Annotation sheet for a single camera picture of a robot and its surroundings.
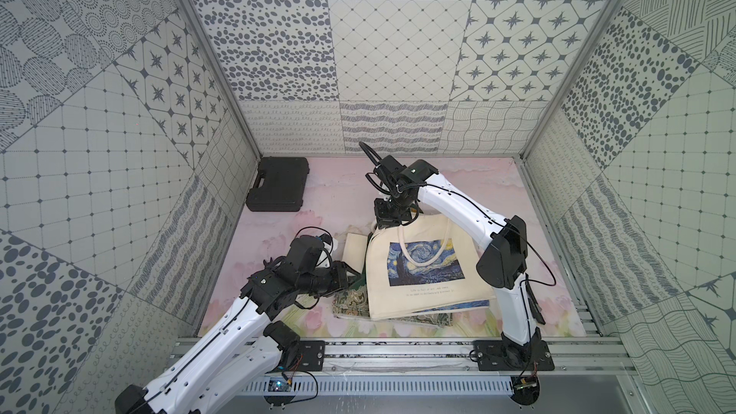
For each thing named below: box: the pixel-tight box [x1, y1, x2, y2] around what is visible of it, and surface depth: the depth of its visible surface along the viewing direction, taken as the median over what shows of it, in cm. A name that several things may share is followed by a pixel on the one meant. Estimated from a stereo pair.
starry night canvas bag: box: [365, 211, 497, 322], surface depth 84 cm
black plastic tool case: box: [245, 157, 310, 212], surface depth 109 cm
